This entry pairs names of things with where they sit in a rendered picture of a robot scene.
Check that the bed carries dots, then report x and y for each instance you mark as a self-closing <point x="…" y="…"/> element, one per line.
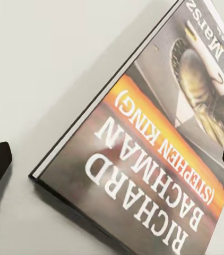
<point x="55" y="57"/>

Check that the hardback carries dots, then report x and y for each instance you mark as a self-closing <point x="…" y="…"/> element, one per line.
<point x="143" y="161"/>

